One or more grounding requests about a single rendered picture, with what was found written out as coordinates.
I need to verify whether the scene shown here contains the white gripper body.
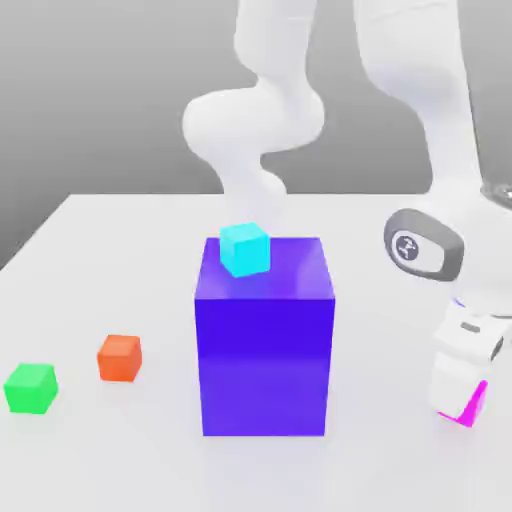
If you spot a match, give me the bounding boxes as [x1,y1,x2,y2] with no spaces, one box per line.
[433,300,507,364]

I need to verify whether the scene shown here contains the small magenta cube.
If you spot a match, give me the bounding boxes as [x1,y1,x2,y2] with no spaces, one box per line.
[436,379,490,429]

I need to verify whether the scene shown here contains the small cyan cube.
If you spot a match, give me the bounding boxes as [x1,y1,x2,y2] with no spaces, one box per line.
[218,222,272,279]

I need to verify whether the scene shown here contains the small orange cube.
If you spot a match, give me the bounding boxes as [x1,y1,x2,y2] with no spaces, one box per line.
[96,334,143,383]

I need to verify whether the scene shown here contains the small green cube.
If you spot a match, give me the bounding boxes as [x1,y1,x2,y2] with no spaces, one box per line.
[3,362,60,416]

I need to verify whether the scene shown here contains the large blue box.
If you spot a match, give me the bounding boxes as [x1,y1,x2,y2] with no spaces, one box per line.
[194,236,336,438]

